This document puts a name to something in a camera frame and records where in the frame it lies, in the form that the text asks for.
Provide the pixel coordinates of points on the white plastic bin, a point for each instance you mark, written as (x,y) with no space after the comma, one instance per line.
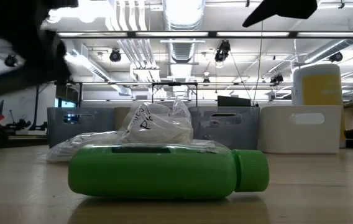
(300,137)

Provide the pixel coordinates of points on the yellow canister with white lid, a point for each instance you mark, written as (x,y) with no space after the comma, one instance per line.
(319,87)

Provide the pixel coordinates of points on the small green shampoo bottle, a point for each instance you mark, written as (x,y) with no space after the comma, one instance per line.
(164,171)

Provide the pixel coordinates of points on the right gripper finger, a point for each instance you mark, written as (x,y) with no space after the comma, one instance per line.
(288,9)

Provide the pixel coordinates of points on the silver ceiling duct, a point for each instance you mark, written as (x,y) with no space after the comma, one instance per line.
(184,49)

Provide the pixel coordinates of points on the black metal table frame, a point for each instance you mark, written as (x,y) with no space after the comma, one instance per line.
(36,102)
(175,83)

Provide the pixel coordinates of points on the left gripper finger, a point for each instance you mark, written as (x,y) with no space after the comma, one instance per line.
(24,77)

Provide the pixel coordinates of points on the black ceiling spotlight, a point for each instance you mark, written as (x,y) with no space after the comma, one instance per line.
(11,60)
(336,57)
(115,56)
(276,78)
(223,49)

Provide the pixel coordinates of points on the black computer monitor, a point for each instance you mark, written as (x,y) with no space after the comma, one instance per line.
(234,101)

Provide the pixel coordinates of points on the blue lit screen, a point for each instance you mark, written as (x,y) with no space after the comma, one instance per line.
(66,103)

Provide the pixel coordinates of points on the dark translucent plastic bin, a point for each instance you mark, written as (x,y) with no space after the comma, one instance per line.
(226,133)
(95,123)

